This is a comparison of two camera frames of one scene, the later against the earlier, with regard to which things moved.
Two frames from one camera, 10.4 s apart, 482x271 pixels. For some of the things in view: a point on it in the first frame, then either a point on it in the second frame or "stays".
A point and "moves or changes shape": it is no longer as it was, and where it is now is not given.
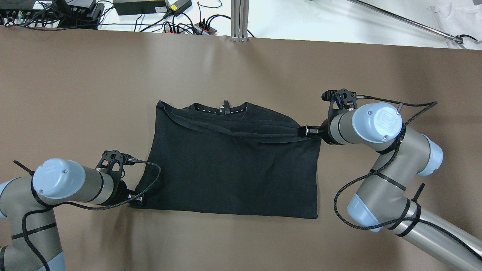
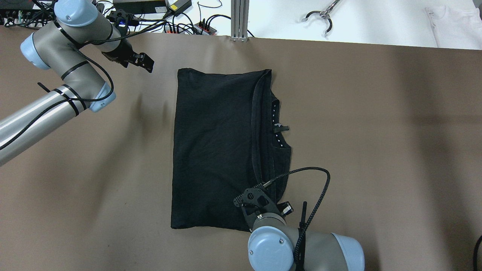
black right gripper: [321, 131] → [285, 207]
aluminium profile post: [240, 10] stays
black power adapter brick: [132, 7] stays
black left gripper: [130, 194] → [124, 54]
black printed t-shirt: [233, 158] moves or changes shape
